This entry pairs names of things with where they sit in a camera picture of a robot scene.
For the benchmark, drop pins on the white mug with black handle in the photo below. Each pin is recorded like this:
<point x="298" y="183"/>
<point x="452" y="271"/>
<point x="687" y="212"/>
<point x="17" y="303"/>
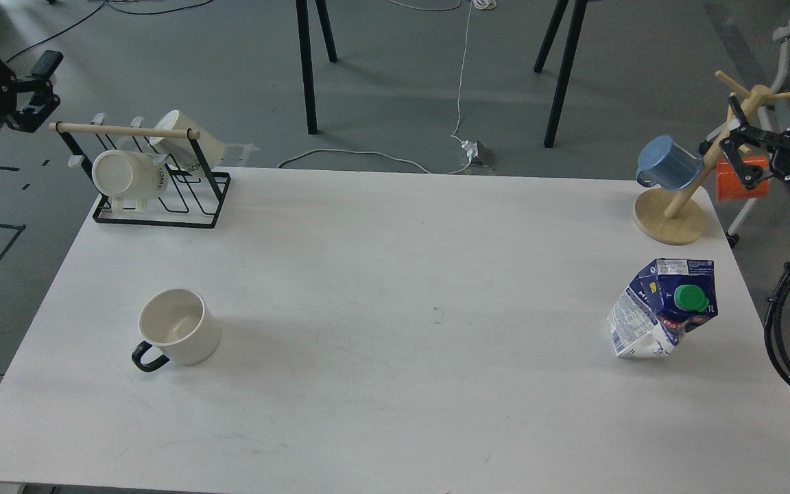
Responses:
<point x="176" y="326"/>

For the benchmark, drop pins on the blue white milk carton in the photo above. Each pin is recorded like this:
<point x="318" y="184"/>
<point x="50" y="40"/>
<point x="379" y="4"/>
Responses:
<point x="665" y="300"/>

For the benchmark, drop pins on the orange mug on tree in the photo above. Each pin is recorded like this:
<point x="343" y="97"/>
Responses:
<point x="729" y="188"/>

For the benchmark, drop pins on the blue mug on tree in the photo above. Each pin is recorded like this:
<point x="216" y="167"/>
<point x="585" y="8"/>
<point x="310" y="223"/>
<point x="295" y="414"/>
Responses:
<point x="665" y="163"/>

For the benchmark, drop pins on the wooden mug tree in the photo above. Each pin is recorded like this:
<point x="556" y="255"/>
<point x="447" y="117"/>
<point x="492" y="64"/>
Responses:
<point x="674" y="218"/>

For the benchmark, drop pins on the white mug lying on rack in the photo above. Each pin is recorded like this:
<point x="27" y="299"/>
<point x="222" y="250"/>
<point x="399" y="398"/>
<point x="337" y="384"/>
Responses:
<point x="121" y="174"/>

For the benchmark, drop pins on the black table leg right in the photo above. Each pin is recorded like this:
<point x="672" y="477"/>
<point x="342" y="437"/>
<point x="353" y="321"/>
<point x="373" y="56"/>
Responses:
<point x="567" y="62"/>

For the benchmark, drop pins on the white power plug adapter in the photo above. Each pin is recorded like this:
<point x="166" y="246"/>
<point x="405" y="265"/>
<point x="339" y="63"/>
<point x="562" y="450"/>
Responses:
<point x="477" y="154"/>

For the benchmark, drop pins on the black wire mug rack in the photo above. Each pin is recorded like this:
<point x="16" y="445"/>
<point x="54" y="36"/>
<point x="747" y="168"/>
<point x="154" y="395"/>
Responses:
<point x="197" y="190"/>

